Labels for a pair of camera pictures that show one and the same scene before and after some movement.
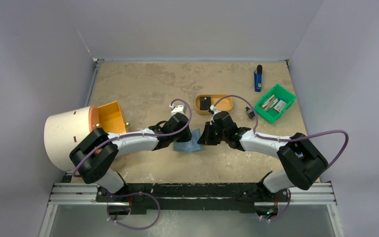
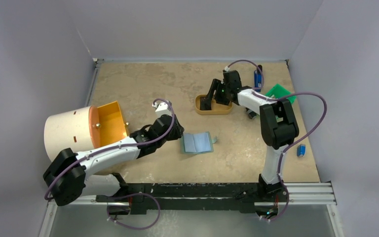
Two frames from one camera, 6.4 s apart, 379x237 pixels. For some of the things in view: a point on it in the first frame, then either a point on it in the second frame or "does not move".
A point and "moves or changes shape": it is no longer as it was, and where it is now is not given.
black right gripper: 211,133 to 218,93
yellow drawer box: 110,118 does not move
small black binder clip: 250,113 does not move
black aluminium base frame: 247,197 does not move
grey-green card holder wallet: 191,145 moves or changes shape
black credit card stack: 205,102 does not move
